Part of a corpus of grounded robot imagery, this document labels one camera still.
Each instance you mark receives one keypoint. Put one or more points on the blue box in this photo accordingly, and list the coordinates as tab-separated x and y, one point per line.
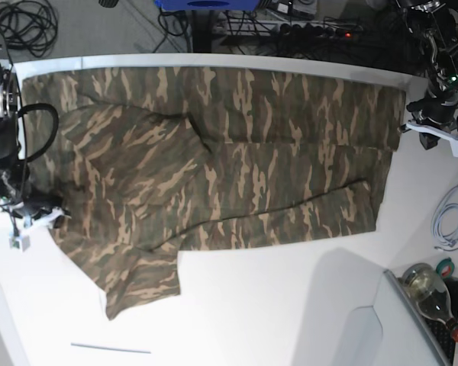
184	5

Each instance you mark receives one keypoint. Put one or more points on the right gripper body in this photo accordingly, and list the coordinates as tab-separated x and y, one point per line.
20	197

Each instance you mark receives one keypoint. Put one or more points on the green tape roll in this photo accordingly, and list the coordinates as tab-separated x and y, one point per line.
445	268

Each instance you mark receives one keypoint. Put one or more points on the clear glass bottle red cap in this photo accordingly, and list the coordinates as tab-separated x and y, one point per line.
430	295

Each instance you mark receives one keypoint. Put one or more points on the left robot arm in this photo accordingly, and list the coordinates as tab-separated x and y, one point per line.
432	24

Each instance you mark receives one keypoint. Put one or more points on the black power strip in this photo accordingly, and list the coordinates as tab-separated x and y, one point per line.
331	30

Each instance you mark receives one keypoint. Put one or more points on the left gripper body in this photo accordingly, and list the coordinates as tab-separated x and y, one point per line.
435	110

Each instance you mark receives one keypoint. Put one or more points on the camouflage t-shirt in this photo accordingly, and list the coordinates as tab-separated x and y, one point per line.
154	161

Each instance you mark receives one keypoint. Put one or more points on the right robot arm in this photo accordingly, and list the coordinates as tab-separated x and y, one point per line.
13	154

